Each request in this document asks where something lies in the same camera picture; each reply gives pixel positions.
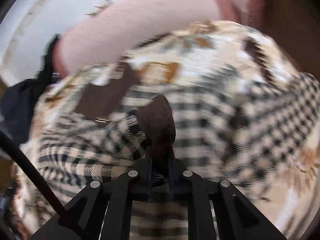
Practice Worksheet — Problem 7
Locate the black white plaid garment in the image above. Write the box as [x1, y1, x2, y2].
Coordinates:
[21, 66, 319, 239]

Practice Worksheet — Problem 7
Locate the dark navy cloth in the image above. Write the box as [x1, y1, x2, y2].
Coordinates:
[1, 34, 60, 145]

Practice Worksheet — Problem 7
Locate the cream leaf print blanket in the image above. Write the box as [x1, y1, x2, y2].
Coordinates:
[10, 19, 320, 240]

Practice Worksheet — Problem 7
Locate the pink upholstered headboard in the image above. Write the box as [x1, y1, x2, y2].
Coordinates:
[53, 0, 240, 78]

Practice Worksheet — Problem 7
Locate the black cable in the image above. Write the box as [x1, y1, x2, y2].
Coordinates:
[0, 129, 67, 215]

